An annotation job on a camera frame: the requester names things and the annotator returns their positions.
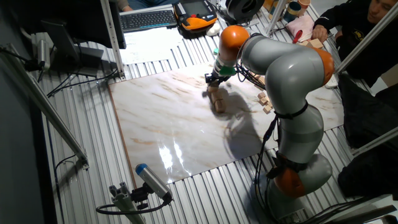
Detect short aluminium profile stub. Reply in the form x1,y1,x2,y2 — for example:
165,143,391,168
108,182,147,224

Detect teal cylinder can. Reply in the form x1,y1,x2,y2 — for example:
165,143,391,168
282,1,302,23

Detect white power strip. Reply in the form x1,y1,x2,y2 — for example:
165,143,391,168
325,74,340,90

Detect black computer monitor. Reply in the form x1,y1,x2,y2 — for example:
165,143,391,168
7,0,127,50

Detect grey camera blue cap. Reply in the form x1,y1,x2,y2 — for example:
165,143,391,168
135,163,174,203

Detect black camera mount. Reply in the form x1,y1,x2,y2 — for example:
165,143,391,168
130,182,150,210

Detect tan paper cup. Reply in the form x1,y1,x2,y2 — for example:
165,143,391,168
297,0,312,17

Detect pink cloth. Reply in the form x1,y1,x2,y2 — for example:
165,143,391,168
285,14,315,39

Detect black camera cable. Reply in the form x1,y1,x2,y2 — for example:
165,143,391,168
95,194,172,216

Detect marble pattern board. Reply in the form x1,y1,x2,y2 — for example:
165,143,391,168
108,57,345,185

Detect person right hand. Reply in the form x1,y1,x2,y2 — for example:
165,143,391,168
312,24,329,43

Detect person in black hoodie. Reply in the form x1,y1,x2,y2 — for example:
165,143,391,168
312,0,398,88

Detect person right forearm black sleeve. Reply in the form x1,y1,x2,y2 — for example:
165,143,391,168
313,7,369,32

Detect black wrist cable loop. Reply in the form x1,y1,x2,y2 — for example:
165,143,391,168
234,60,267,91

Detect black monitor stand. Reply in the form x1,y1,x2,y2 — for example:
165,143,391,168
41,20,118,78

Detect silver cylindrical device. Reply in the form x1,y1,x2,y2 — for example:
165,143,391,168
37,39,52,72

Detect orange black teach pendant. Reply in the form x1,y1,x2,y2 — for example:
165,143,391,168
173,0,218,40

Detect printed white paper sheet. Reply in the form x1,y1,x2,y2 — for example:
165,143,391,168
119,27,185,65

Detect black fabric bag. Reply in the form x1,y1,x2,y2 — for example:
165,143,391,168
337,146,398,202
337,74,398,150

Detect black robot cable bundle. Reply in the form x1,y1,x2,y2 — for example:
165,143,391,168
253,116,279,223

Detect black desk cables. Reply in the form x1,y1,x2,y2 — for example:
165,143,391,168
46,67,119,98

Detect thin black cable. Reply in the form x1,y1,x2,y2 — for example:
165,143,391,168
53,154,78,224

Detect aluminium profile beam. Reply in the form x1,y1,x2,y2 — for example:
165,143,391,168
351,126,398,157
266,0,289,35
0,43,90,170
335,1,398,75
99,0,126,80

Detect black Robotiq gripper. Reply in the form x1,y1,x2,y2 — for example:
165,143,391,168
204,73,231,89

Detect seated person blue jeans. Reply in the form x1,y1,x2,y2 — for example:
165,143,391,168
110,0,180,12

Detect black computer keyboard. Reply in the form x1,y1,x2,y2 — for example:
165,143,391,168
119,9,178,34

